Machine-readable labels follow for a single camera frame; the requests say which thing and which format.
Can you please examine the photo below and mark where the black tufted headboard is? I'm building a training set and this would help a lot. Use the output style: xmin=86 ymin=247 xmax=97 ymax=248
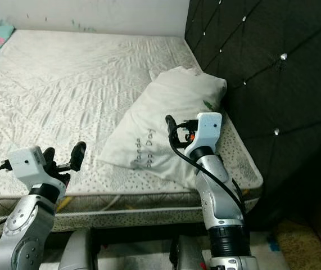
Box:
xmin=184 ymin=0 xmax=321 ymax=228

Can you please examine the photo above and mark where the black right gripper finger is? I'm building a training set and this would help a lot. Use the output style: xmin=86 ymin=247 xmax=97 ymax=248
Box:
xmin=164 ymin=114 xmax=181 ymax=149

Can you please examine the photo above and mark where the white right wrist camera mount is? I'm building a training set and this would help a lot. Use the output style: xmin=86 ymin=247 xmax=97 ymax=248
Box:
xmin=186 ymin=111 xmax=224 ymax=158

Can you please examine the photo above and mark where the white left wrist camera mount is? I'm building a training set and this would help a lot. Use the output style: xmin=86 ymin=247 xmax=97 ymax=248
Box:
xmin=8 ymin=145 xmax=57 ymax=189

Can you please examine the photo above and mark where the grey right robot leg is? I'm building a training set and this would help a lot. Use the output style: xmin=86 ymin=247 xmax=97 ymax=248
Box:
xmin=169 ymin=236 xmax=209 ymax=270

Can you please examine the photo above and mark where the white quilted mattress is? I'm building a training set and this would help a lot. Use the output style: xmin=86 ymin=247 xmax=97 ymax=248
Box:
xmin=0 ymin=28 xmax=265 ymax=234

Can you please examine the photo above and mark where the white pillow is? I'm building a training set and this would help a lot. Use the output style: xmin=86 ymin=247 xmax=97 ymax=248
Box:
xmin=98 ymin=66 xmax=228 ymax=191

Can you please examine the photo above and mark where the dark bed base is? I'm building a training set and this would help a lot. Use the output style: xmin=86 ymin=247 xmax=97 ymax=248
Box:
xmin=0 ymin=225 xmax=239 ymax=249

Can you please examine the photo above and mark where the grey left robot leg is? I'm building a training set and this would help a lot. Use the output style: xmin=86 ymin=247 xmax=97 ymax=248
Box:
xmin=59 ymin=228 xmax=99 ymax=270

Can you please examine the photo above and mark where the grey robot leg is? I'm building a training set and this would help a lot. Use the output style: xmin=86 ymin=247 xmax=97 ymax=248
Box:
xmin=59 ymin=228 xmax=99 ymax=270
xmin=169 ymin=236 xmax=209 ymax=270

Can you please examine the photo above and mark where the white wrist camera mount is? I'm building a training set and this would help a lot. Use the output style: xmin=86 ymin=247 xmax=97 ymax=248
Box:
xmin=8 ymin=145 xmax=57 ymax=189
xmin=186 ymin=111 xmax=224 ymax=158

